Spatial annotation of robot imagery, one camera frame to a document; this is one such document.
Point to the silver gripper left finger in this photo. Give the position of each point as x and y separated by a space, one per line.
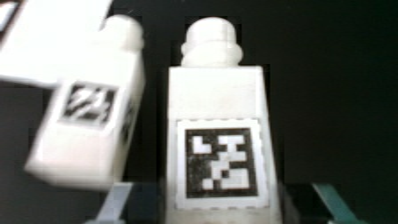
113 207

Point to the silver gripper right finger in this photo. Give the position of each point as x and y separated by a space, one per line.
342 214

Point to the white leg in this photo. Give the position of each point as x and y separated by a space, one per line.
83 143
221 180

